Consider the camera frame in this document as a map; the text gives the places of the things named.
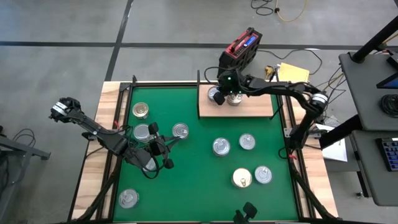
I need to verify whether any white paper sheet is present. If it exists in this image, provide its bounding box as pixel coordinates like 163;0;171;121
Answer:
322;138;348;162

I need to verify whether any black backlit keyboard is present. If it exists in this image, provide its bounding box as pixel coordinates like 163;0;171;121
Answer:
375;136;398;172

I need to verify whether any blue red tuna can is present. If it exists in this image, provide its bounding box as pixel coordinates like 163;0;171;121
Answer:
132;101;150;119

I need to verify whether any red black tool case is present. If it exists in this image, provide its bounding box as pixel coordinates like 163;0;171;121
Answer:
217;27;264;78

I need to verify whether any thin black cable loop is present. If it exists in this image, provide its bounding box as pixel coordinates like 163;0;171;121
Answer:
11;128;37;147

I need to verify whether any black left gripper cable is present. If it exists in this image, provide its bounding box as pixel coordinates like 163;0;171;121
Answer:
141;161;161;180

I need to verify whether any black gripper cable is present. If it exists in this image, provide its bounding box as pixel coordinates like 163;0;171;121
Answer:
203;65;224;84
141;161;161;180

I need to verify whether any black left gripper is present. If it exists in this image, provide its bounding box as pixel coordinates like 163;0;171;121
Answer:
124;123;181;169

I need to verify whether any black slanted pole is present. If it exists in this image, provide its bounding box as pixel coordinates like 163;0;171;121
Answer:
350;14;398;64

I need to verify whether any wooden shelf board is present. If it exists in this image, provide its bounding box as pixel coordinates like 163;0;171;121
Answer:
199;83;275;118

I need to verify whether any silver lid tuna can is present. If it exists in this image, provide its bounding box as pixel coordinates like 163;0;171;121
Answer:
254;166;273;185

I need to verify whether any black looped floor cable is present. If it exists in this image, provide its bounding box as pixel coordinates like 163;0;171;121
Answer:
250;0;275;16

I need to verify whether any black rounded device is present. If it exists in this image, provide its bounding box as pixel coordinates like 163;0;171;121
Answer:
233;201;259;224

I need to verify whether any large silver lid can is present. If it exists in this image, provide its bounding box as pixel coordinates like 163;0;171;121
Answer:
118;188;141;209

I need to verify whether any crumpled white paper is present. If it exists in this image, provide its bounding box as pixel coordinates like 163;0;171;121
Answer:
323;115;340;128

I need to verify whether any blue yellow tuna can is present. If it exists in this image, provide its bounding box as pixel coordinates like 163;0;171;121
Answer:
172;122;190;140

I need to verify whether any tablet with blue screen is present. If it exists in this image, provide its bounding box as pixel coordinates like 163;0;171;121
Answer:
376;70;398;90

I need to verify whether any coiled black cable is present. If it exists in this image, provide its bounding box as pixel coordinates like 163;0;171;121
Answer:
378;94;398;119

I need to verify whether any blue Wild Planet can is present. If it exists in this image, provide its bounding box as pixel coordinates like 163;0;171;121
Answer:
231;167;253;189

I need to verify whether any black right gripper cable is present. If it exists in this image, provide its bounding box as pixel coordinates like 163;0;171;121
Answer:
203;65;224;84

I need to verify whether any green table mat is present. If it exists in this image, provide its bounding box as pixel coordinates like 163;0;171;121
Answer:
112;85;300;222

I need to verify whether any teal tuna can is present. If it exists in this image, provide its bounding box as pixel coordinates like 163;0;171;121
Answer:
239;133;257;151

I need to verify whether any blue can gold lid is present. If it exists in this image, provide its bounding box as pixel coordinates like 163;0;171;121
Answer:
226;92;244;107

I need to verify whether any black desk device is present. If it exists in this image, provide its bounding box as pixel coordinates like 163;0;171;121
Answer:
387;51;398;71

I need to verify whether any yellow paper pad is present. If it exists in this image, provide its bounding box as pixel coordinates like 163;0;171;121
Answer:
276;62;310;84

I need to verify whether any orange floor cable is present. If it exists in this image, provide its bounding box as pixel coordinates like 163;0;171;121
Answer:
274;0;308;23

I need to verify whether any black cable bundle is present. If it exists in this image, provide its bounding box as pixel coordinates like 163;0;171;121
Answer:
310;65;348;114

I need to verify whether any grey metal stand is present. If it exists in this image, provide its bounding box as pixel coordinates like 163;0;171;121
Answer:
0;124;52;224

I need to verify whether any black table frame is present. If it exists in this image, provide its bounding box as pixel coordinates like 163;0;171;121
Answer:
67;74;343;224

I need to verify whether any grey desk with keyboard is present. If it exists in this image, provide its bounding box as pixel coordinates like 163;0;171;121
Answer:
351;129;398;207

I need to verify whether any blue albacore tuna can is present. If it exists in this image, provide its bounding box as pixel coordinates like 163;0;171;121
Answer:
143;157;158;172

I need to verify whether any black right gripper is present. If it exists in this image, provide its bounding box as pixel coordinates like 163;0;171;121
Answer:
213;70;251;105

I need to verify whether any green Bumble Bee tuna can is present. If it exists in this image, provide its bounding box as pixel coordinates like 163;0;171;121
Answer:
133;123;153;143

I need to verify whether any black desk leg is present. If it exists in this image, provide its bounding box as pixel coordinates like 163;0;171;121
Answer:
353;146;371;199

